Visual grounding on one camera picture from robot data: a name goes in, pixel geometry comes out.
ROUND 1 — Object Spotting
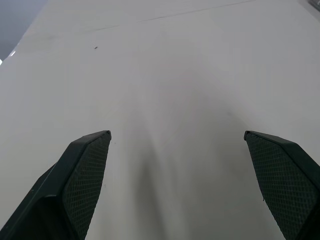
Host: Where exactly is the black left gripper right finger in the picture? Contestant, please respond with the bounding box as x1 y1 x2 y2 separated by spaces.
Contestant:
243 130 320 240

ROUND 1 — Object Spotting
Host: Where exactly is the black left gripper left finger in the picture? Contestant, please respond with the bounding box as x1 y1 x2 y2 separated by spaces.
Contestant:
0 130 112 240

